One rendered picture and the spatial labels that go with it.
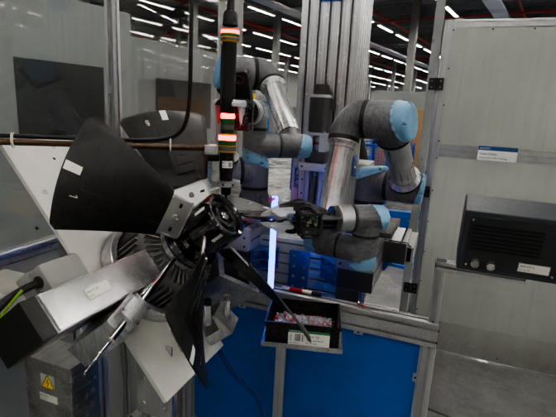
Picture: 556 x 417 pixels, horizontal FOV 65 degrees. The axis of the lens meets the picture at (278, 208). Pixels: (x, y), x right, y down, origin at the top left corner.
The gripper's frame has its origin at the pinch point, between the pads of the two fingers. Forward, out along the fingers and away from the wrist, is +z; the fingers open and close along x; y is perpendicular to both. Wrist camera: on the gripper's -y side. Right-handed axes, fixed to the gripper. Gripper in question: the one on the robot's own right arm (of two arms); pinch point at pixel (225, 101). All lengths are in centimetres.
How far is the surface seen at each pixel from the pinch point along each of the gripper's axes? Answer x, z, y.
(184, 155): 10.8, -1.1, 13.4
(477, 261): -67, -22, 39
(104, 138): 15.6, 25.5, 8.5
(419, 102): -158, -1051, -44
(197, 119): 11.4, -11.5, 4.8
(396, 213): -71, -336, 93
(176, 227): 6.1, 14.0, 27.9
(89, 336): 14, 36, 44
